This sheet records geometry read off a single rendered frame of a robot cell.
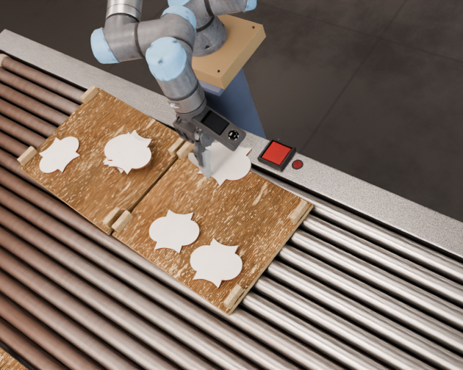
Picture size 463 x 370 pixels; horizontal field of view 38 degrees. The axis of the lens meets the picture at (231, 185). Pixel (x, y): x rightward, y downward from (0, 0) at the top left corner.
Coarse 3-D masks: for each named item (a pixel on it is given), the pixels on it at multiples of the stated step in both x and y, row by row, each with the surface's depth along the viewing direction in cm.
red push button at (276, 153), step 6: (276, 144) 180; (270, 150) 179; (276, 150) 179; (282, 150) 178; (288, 150) 178; (264, 156) 179; (270, 156) 178; (276, 156) 178; (282, 156) 177; (276, 162) 177
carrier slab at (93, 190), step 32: (96, 96) 206; (64, 128) 202; (96, 128) 198; (128, 128) 195; (160, 128) 192; (32, 160) 198; (96, 160) 192; (160, 160) 186; (64, 192) 188; (96, 192) 185; (128, 192) 183; (96, 224) 179
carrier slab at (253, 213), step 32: (160, 192) 180; (192, 192) 177; (224, 192) 175; (256, 192) 172; (288, 192) 170; (128, 224) 177; (224, 224) 170; (256, 224) 167; (288, 224) 165; (160, 256) 169; (256, 256) 162; (192, 288) 162; (224, 288) 160
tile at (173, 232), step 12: (168, 216) 174; (180, 216) 173; (192, 216) 173; (156, 228) 173; (168, 228) 172; (180, 228) 171; (192, 228) 170; (156, 240) 171; (168, 240) 170; (180, 240) 169; (192, 240) 168; (180, 252) 168
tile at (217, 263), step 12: (204, 252) 166; (216, 252) 165; (228, 252) 164; (192, 264) 165; (204, 264) 164; (216, 264) 163; (228, 264) 162; (240, 264) 161; (204, 276) 162; (216, 276) 161; (228, 276) 160
